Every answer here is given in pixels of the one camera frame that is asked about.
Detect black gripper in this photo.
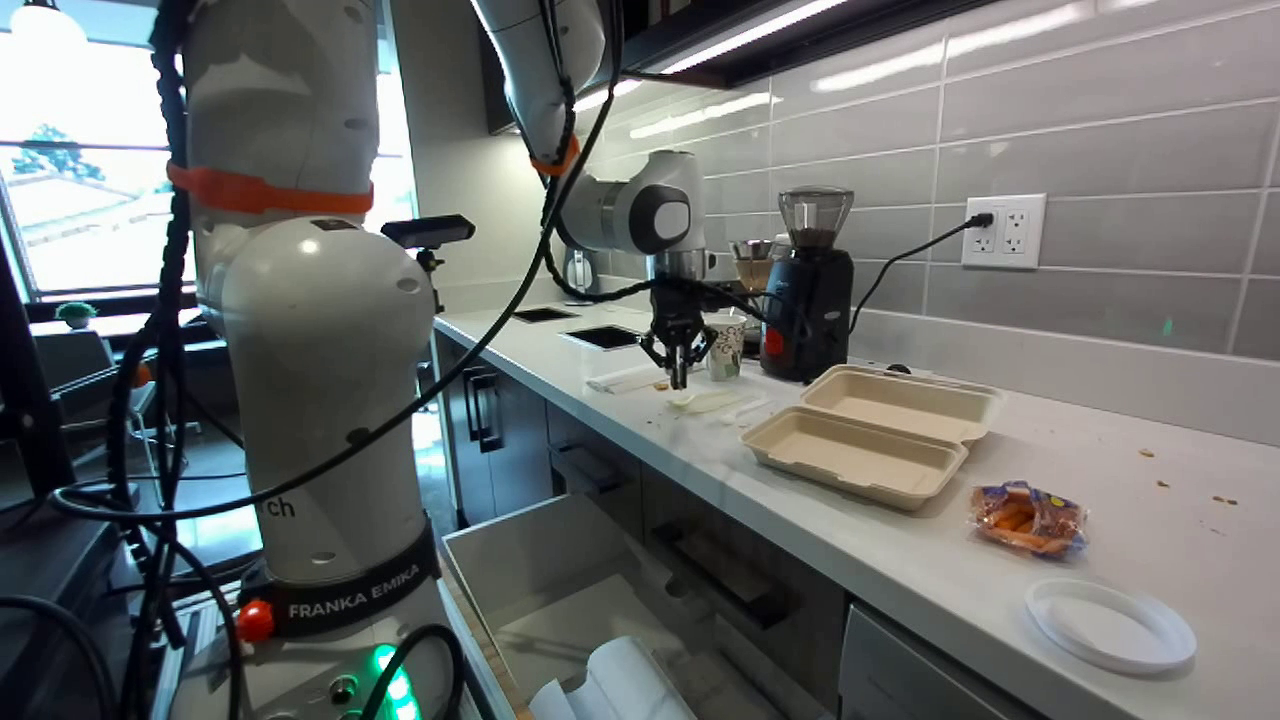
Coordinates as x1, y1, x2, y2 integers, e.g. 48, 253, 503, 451
639, 274, 718, 391

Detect printed paper cup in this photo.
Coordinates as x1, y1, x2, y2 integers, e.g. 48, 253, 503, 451
708, 317, 752, 387

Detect cream plastic knife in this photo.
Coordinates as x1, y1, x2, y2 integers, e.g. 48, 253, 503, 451
682, 382, 769, 416

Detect black coffee grinder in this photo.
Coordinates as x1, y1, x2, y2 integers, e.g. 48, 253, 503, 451
756, 186, 854, 387

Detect dark base cabinet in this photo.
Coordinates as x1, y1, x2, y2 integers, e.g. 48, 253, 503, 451
436, 332, 565, 533

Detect beige clamshell takeout container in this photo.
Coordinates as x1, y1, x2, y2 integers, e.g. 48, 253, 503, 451
739, 361, 1000, 517

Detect open white drawer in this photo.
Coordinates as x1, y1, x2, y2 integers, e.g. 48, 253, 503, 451
436, 492, 854, 720

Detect white paper roll stack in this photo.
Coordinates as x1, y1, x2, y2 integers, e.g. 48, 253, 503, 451
528, 634, 696, 720

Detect orange blue carrot bag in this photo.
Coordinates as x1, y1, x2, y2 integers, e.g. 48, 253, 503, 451
966, 477, 1091, 562

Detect white plastic lid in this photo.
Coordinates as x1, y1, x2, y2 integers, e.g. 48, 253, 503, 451
1019, 574, 1200, 682

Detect black grinder power cable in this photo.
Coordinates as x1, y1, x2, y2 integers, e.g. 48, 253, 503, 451
847, 210, 994, 325

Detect black camera on stand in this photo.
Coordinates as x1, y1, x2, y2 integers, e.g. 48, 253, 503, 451
375, 211, 479, 317

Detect white wall outlet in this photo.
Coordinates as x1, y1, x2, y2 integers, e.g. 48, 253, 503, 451
961, 189, 1052, 274

